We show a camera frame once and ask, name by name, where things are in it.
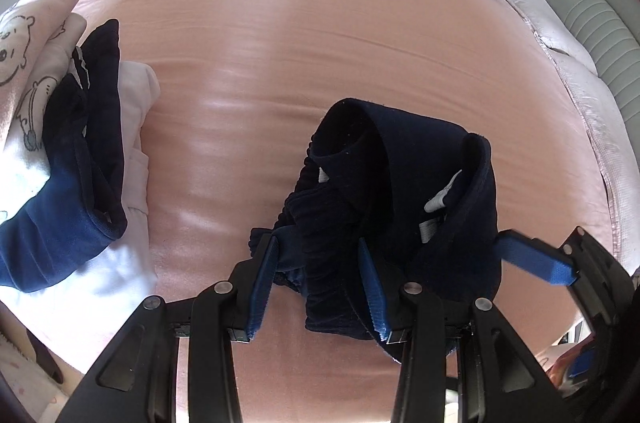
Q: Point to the person's pajama leg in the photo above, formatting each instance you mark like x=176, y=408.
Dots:
x=20, y=353

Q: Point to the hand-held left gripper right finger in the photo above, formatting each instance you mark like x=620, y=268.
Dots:
x=372, y=298

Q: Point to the white pillow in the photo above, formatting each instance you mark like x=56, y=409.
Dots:
x=545, y=23
x=600, y=128

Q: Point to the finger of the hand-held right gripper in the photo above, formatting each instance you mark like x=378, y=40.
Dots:
x=535, y=260
x=582, y=362

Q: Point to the white garment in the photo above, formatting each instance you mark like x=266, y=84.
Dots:
x=135, y=103

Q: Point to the pink bed sheet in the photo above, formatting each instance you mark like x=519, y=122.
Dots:
x=300, y=53

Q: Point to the grey padded headboard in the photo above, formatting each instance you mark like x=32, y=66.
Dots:
x=590, y=18

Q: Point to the navy shorts with white stripes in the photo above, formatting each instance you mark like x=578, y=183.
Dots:
x=400, y=153

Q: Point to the navy garment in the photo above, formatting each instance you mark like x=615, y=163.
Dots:
x=65, y=203

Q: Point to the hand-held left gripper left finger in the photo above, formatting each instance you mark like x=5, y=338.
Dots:
x=262, y=283

